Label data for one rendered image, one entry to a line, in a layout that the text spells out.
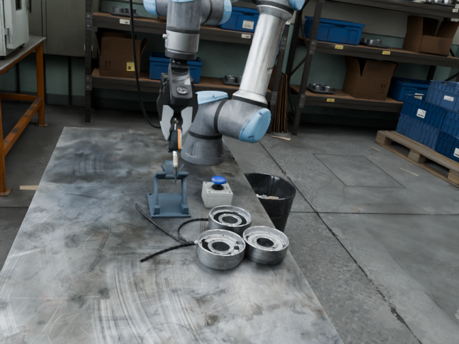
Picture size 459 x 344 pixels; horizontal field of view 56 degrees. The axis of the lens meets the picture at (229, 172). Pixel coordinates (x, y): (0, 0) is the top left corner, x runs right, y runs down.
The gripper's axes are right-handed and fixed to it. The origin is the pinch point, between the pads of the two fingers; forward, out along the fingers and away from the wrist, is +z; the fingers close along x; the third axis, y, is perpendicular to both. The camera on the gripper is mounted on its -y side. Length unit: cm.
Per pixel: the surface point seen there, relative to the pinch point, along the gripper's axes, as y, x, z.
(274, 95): 315, -154, 57
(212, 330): -44.1, -1.6, 19.7
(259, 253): -26.1, -16.0, 16.7
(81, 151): 39.1, 23.1, 19.8
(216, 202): 0.0, -12.7, 17.9
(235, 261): -27.6, -10.3, 17.4
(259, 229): -16.8, -19.1, 16.5
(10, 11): 193, 69, -7
